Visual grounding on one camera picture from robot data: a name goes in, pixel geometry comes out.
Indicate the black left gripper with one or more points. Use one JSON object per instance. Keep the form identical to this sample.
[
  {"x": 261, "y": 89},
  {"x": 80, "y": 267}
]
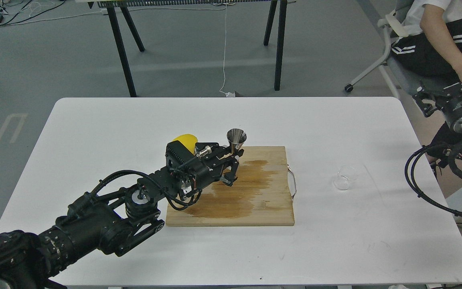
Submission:
[{"x": 186, "y": 172}]

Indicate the steel double jigger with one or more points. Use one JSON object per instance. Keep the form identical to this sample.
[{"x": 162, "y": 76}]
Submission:
[{"x": 236, "y": 135}]

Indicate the clear glass measuring cup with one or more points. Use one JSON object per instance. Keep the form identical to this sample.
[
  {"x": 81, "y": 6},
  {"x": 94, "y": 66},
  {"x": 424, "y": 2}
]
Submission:
[{"x": 345, "y": 177}]

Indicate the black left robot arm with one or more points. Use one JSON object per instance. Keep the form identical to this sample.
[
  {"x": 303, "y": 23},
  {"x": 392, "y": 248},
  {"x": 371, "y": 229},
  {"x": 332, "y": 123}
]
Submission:
[{"x": 120, "y": 213}]

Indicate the yellow lemon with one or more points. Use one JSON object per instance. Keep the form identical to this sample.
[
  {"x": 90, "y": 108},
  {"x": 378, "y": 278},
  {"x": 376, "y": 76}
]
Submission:
[{"x": 189, "y": 141}]

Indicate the wooden cutting board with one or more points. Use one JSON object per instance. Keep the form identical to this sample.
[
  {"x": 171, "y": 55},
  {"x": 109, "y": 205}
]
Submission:
[{"x": 259, "y": 197}]

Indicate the white office chair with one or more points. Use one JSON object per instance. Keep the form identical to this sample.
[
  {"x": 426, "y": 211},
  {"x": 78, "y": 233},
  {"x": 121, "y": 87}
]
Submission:
[{"x": 390, "y": 24}]

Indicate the seated person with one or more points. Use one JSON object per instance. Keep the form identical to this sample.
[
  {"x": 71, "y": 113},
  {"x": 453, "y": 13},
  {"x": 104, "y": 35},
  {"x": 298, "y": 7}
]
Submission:
[{"x": 433, "y": 46}]

